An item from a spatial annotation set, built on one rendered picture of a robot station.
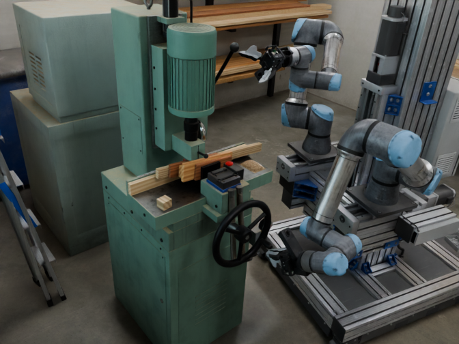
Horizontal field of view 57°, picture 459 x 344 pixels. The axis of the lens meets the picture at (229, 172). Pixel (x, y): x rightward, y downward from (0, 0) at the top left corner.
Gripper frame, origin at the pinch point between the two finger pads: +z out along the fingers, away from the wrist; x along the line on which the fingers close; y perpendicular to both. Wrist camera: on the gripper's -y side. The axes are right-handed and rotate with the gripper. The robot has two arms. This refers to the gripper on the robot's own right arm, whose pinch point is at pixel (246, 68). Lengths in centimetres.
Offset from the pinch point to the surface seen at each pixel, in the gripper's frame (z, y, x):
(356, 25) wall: -315, -125, -112
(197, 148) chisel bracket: 22.0, -25.0, 14.8
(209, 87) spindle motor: 19.5, -2.1, 3.1
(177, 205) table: 38, -32, 31
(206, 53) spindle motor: 21.7, 8.7, -3.3
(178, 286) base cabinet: 40, -64, 55
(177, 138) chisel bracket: 25.1, -29.4, 6.2
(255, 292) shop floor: -21, -112, 74
